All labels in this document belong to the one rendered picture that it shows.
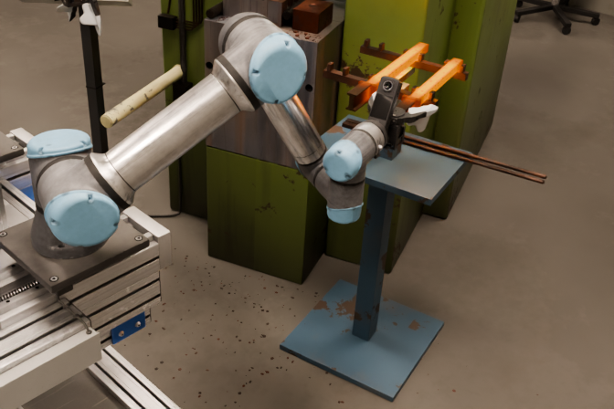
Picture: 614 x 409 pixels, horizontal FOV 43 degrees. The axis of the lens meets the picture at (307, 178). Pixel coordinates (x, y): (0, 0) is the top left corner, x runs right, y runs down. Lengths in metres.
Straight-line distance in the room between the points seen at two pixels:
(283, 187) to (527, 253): 1.05
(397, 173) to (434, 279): 0.85
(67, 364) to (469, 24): 1.87
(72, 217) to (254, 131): 1.24
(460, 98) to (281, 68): 1.64
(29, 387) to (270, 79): 0.70
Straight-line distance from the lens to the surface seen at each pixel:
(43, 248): 1.58
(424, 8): 2.38
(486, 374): 2.56
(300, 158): 1.68
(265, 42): 1.35
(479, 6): 2.80
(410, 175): 2.09
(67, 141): 1.49
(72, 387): 2.17
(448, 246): 3.05
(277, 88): 1.36
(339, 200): 1.63
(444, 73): 2.03
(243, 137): 2.54
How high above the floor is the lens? 1.76
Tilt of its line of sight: 32 degrees down
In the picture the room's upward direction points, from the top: 4 degrees clockwise
